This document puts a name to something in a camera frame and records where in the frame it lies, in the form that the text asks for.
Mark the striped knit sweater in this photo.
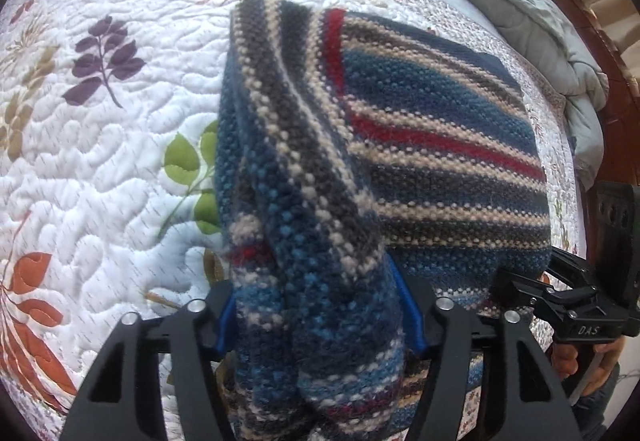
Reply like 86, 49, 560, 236
215, 0, 550, 440

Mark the person's right hand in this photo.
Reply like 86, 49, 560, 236
549, 337, 626, 397

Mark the dark wooden headboard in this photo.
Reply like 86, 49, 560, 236
531, 0, 640, 187

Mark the grey folded comforter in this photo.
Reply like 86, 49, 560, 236
468, 0, 610, 191

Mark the floral white quilt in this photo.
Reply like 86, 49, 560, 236
1, 0, 586, 440

